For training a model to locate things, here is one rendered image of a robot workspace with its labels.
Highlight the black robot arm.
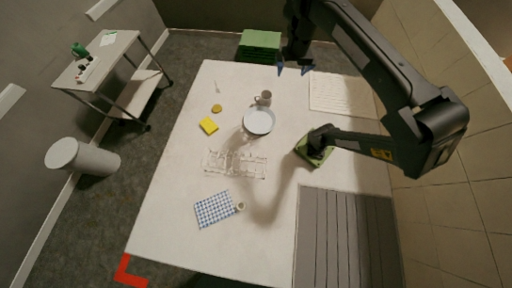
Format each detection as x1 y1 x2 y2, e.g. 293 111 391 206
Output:
282 0 470 180

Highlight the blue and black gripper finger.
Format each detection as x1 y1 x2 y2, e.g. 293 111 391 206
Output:
277 62 284 77
300 66 315 76

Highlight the blue and white checkered cloth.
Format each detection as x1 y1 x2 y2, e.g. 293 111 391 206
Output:
194 189 237 229

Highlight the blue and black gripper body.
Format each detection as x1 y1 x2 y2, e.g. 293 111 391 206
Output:
275 34 317 66

